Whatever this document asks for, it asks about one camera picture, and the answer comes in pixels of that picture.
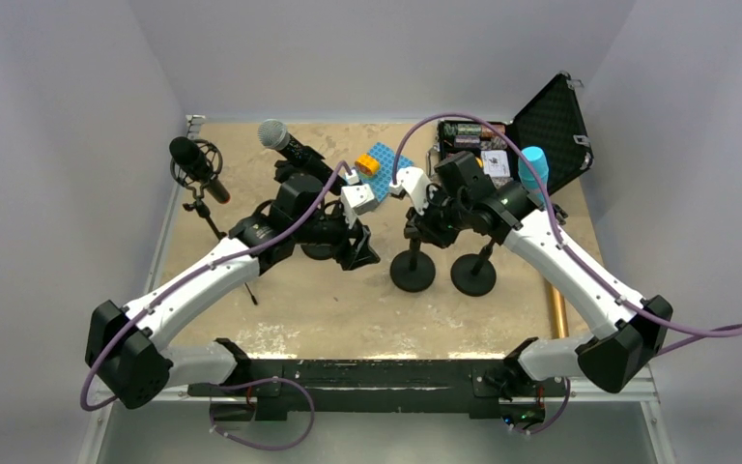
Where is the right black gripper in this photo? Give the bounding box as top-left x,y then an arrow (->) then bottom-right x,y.
407,186 -> 471,247

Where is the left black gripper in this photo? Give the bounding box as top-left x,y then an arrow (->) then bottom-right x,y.
292,202 -> 379,270

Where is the black round-base mic stand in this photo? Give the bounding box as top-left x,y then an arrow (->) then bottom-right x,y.
389,219 -> 436,293

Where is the blue handheld microphone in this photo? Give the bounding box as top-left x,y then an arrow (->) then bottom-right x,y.
518,146 -> 549,203

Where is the gold handheld microphone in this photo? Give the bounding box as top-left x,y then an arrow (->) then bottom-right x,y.
546,282 -> 569,338

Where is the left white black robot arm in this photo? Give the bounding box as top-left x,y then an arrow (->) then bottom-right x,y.
80,174 -> 380,411

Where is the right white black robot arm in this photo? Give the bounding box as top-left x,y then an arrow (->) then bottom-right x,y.
388,153 -> 672,396

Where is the black stand behind left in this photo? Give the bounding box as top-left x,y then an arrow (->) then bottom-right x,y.
274,159 -> 333,261

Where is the black silver-grille microphone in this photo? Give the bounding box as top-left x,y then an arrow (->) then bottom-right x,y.
257,119 -> 333,185

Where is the black condenser microphone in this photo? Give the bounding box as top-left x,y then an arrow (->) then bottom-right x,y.
169,136 -> 231,204

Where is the blue studded baseplate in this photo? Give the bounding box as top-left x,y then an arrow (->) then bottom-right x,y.
351,142 -> 395,204

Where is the white card deck box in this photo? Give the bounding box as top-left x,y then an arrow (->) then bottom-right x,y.
480,150 -> 511,178

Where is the orange yellow toy brick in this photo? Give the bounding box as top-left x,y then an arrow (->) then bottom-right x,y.
354,154 -> 381,178

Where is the black poker chip case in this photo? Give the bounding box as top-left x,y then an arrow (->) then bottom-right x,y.
437,72 -> 594,194

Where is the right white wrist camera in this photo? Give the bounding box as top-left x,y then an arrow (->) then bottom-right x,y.
388,166 -> 435,216

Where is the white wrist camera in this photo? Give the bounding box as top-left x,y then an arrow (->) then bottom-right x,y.
340,169 -> 379,227
388,166 -> 435,216

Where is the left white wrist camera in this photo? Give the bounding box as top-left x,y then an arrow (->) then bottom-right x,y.
340,169 -> 379,227

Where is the black stand with shock mount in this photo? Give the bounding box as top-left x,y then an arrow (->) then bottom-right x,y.
450,241 -> 497,297

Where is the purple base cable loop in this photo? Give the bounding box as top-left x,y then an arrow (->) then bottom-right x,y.
208,376 -> 317,452

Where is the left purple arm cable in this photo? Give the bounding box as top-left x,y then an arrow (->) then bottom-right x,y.
79,159 -> 353,413

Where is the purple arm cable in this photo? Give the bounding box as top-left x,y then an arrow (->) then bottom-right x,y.
79,159 -> 353,413
391,113 -> 742,357

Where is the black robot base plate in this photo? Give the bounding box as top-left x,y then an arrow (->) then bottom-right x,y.
187,340 -> 569,424

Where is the black tripod shock-mount stand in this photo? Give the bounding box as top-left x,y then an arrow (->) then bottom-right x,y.
169,139 -> 260,306

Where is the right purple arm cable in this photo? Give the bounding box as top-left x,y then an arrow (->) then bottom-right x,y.
391,113 -> 742,357

